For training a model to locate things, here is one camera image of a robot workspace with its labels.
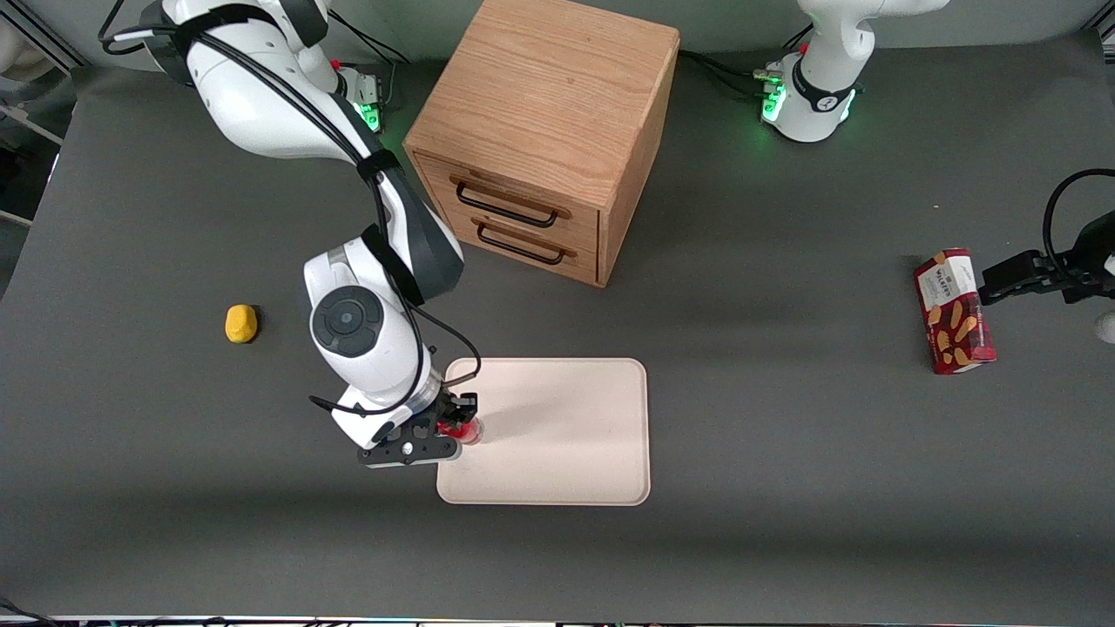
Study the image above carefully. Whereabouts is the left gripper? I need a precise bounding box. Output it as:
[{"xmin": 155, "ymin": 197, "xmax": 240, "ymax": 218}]
[{"xmin": 980, "ymin": 209, "xmax": 1115, "ymax": 342}]

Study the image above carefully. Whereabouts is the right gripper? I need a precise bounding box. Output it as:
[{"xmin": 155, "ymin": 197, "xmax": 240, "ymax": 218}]
[{"xmin": 334, "ymin": 390, "xmax": 478, "ymax": 469}]

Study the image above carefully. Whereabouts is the beige rectangular tray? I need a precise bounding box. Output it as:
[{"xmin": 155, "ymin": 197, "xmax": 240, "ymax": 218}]
[{"xmin": 436, "ymin": 358, "xmax": 652, "ymax": 507}]

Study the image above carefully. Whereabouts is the red cookie box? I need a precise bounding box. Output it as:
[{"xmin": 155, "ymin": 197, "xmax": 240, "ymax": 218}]
[{"xmin": 914, "ymin": 248, "xmax": 997, "ymax": 375}]

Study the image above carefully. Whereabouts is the wooden drawer front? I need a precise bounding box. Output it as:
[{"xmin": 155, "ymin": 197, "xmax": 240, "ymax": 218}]
[
  {"xmin": 453, "ymin": 206, "xmax": 600, "ymax": 286},
  {"xmin": 416, "ymin": 153, "xmax": 600, "ymax": 253}
]

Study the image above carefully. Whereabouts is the wooden drawer cabinet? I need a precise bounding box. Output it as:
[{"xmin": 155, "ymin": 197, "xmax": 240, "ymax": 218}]
[{"xmin": 403, "ymin": 0, "xmax": 681, "ymax": 288}]

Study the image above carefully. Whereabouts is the black left arm wrist cable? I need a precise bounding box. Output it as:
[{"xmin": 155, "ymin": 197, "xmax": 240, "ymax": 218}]
[{"xmin": 1043, "ymin": 170, "xmax": 1115, "ymax": 271}]

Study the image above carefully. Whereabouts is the black wire drawer handle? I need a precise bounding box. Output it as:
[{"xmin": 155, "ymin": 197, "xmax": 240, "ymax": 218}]
[
  {"xmin": 450, "ymin": 174, "xmax": 573, "ymax": 229},
  {"xmin": 471, "ymin": 218, "xmax": 578, "ymax": 266}
]

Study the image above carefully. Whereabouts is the silver table edge rail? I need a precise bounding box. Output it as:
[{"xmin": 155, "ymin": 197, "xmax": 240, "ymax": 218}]
[{"xmin": 0, "ymin": 617, "xmax": 1115, "ymax": 627}]

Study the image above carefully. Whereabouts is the black right arm base cable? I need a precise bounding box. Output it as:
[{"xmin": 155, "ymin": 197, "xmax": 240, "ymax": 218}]
[{"xmin": 327, "ymin": 9, "xmax": 412, "ymax": 112}]

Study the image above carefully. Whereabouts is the black arm base cable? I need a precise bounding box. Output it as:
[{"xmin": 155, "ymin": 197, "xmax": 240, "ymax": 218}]
[
  {"xmin": 327, "ymin": 9, "xmax": 412, "ymax": 112},
  {"xmin": 679, "ymin": 26, "xmax": 811, "ymax": 98}
]

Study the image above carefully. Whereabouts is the black left arm base cable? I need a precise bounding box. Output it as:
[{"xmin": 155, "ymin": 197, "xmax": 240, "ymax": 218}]
[{"xmin": 679, "ymin": 26, "xmax": 811, "ymax": 98}]

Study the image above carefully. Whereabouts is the white frame bar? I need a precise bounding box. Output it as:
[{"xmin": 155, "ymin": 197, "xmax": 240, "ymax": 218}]
[{"xmin": 0, "ymin": 101, "xmax": 66, "ymax": 145}]

